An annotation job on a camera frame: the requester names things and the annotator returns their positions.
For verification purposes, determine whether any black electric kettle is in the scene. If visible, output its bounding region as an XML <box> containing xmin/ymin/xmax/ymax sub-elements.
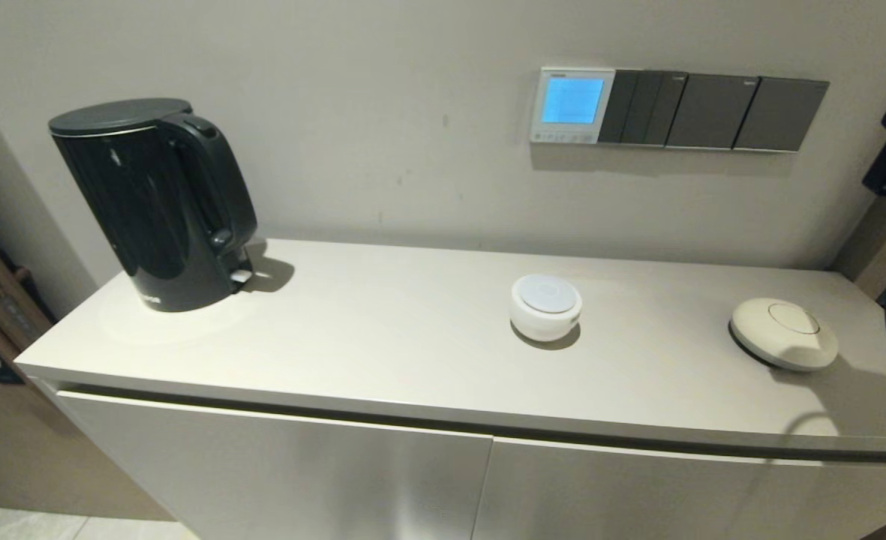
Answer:
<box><xmin>48</xmin><ymin>97</ymin><xmax>258</xmax><ymax>314</ymax></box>

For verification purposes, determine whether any white sideboard cabinet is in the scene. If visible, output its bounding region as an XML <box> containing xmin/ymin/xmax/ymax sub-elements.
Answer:
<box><xmin>14</xmin><ymin>238</ymin><xmax>886</xmax><ymax>540</ymax></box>

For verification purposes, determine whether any white wall thermostat panel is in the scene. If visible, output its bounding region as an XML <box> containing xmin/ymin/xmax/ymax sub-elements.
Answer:
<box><xmin>529</xmin><ymin>66</ymin><xmax>616</xmax><ymax>145</ymax></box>

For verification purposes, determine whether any metal door lock plate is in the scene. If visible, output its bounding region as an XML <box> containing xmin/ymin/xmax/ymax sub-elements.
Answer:
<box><xmin>0</xmin><ymin>266</ymin><xmax>46</xmax><ymax>338</ymax></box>

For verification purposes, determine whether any grey single wall switch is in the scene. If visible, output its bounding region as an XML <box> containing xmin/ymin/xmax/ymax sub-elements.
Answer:
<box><xmin>665</xmin><ymin>73</ymin><xmax>760</xmax><ymax>150</ymax></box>
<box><xmin>733</xmin><ymin>77</ymin><xmax>830</xmax><ymax>154</ymax></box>

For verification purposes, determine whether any cream flat round device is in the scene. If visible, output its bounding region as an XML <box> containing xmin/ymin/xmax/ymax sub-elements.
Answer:
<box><xmin>728</xmin><ymin>298</ymin><xmax>839</xmax><ymax>373</ymax></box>

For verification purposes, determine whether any small white round speaker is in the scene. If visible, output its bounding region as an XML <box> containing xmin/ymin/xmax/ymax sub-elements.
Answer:
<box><xmin>509</xmin><ymin>273</ymin><xmax>584</xmax><ymax>343</ymax></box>

